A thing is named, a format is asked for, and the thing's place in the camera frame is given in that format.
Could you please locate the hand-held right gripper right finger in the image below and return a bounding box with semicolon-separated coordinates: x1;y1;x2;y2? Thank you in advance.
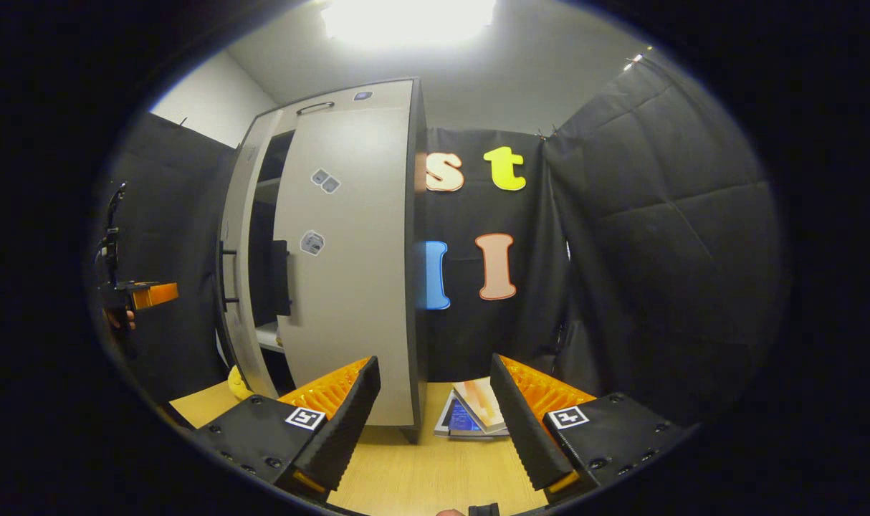
490;353;694;502

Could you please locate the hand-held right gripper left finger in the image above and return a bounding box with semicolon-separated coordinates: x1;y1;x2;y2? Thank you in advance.
191;356;382;502

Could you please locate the grey shoe cabinet door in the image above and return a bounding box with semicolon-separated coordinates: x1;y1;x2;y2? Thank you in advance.
216;109;285;398
267;107;416;427

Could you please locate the grey shoe cabinet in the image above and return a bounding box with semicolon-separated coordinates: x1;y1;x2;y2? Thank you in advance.
216;77;429;444

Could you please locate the blue book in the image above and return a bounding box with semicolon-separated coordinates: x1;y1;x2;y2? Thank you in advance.
434;391;511;439

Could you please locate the yellow plush toy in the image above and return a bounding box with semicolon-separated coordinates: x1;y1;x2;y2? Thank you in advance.
227;365;253;402

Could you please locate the ceiling light panel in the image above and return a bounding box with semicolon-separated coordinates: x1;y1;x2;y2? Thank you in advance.
320;0;497;47

